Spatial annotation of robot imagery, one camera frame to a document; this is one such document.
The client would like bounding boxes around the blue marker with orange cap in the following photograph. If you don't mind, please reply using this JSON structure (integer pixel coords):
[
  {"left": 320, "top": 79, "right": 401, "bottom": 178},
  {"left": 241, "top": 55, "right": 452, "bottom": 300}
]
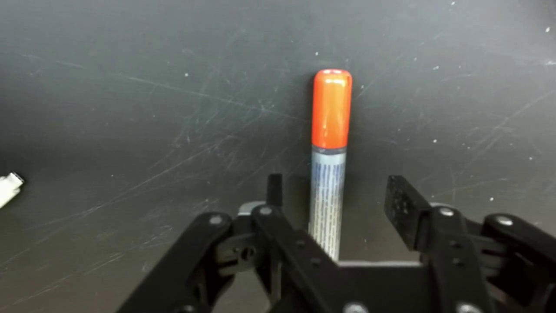
[{"left": 306, "top": 67, "right": 354, "bottom": 263}]

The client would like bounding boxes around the white cable with connector end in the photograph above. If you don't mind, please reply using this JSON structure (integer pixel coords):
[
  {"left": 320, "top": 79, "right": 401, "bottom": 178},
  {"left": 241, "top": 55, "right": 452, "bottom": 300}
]
[{"left": 0, "top": 170, "right": 26, "bottom": 210}]

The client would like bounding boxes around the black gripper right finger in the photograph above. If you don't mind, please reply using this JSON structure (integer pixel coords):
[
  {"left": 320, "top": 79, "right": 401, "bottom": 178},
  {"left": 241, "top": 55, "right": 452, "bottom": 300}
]
[{"left": 384, "top": 173, "right": 556, "bottom": 313}]

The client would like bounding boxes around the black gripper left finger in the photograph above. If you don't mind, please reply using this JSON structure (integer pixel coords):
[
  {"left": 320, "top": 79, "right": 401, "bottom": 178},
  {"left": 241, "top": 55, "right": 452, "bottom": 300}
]
[{"left": 116, "top": 171, "right": 339, "bottom": 313}]

